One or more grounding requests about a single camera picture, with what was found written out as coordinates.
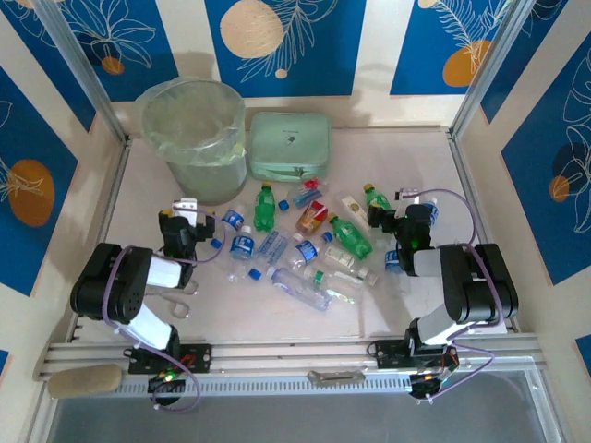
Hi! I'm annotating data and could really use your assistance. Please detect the aluminium frame post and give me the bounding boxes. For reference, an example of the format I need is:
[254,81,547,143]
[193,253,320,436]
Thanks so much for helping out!
[450,0,532,139]
[34,0,130,144]

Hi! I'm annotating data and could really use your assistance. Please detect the clear bottle red cap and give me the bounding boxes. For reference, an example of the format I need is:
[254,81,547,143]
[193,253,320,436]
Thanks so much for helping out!
[289,177,330,205]

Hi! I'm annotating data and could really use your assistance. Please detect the mint green zip pouch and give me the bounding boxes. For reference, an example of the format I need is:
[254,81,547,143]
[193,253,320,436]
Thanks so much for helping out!
[248,112,332,182]

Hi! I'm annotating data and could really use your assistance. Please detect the beige foam pad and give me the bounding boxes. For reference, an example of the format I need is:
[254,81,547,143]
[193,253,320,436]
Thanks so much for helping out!
[48,363,124,401]

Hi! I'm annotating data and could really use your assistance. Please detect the clear bottle white green label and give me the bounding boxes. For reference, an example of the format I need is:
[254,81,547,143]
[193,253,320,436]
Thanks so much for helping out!
[328,267,380,290]

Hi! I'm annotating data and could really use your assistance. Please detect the small metal bracket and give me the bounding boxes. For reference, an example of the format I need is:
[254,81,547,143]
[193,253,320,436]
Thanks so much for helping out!
[307,368,368,384]

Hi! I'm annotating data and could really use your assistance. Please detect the long aluminium base rail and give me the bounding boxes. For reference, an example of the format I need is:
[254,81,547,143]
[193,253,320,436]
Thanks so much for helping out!
[34,339,549,382]

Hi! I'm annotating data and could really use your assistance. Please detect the grey slotted cable duct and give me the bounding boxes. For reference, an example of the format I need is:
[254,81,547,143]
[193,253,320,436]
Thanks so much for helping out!
[110,372,416,397]

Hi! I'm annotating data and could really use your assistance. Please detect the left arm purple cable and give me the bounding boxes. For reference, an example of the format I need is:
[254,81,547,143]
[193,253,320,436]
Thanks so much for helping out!
[102,205,227,413]

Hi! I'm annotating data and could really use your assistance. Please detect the black connector board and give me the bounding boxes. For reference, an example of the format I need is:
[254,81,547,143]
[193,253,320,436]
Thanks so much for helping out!
[409,372,458,399]
[147,372,188,393]

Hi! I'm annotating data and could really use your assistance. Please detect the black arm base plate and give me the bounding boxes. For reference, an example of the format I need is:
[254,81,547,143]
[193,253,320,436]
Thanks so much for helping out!
[368,340,458,370]
[127,343,214,375]

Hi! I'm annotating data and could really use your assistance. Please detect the clear plastic bin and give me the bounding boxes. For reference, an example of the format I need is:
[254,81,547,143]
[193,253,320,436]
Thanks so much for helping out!
[136,78,248,207]

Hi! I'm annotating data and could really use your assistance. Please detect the clear bottle green neck label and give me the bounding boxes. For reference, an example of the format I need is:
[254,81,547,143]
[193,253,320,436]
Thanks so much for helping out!
[303,263,357,306]

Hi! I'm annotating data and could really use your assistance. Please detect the small clear bottle white label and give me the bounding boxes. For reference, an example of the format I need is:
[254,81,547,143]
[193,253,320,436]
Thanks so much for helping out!
[322,244,360,269]

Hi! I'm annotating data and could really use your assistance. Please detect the blue label bottle blue cap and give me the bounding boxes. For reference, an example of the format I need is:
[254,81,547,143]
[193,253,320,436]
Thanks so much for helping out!
[280,232,334,273]

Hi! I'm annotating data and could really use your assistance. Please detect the metal scissors clear handles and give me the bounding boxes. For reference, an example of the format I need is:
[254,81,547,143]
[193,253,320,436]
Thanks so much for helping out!
[156,281,202,319]

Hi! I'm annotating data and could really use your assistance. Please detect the green bin liner bag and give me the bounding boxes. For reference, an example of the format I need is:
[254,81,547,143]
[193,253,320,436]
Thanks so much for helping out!
[136,78,248,168]

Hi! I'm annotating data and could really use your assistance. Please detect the orange drink bottle red label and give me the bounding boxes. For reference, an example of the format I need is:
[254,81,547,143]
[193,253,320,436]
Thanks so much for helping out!
[295,199,328,232]

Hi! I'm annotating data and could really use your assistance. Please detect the grey metal sheet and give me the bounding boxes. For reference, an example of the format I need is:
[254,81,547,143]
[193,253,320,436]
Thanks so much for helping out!
[45,394,567,443]

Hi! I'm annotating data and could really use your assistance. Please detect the aluminium side rail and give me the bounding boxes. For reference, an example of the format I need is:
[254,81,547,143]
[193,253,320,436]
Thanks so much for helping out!
[448,131,521,336]
[66,138,133,345]

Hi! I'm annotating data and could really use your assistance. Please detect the crushed blue label bottle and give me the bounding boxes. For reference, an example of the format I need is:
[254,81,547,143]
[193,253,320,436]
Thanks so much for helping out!
[256,229,292,268]

